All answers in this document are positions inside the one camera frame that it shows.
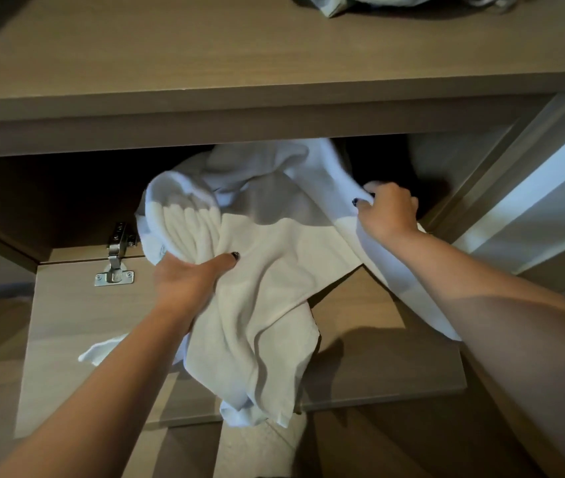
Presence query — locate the person's right hand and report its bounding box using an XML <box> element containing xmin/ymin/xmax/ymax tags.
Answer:
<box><xmin>352</xmin><ymin>181</ymin><xmax>420</xmax><ymax>243</ymax></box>

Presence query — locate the person's left hand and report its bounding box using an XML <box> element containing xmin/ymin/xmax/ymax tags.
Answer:
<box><xmin>153</xmin><ymin>252</ymin><xmax>241</xmax><ymax>322</ymax></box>

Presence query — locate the white towel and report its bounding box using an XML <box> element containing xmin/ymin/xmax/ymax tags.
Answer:
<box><xmin>78</xmin><ymin>138</ymin><xmax>462</xmax><ymax>428</ymax></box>

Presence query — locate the person's right forearm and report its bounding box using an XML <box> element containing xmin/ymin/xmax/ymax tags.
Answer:
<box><xmin>382</xmin><ymin>229</ymin><xmax>565</xmax><ymax>478</ymax></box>

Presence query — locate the person's left forearm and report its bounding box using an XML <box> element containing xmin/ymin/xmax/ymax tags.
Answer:
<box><xmin>0</xmin><ymin>299</ymin><xmax>198</xmax><ymax>478</ymax></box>

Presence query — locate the metal cabinet hinge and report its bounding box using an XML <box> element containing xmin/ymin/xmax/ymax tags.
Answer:
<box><xmin>94</xmin><ymin>222</ymin><xmax>139</xmax><ymax>287</ymax></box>

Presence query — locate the wooden cabinet door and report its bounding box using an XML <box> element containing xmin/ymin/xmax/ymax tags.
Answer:
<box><xmin>14</xmin><ymin>251</ymin><xmax>467</xmax><ymax>438</ymax></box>

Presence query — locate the crumpled white cloth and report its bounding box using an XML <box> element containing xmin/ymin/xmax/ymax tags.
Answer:
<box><xmin>290</xmin><ymin>0</ymin><xmax>517</xmax><ymax>19</ymax></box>

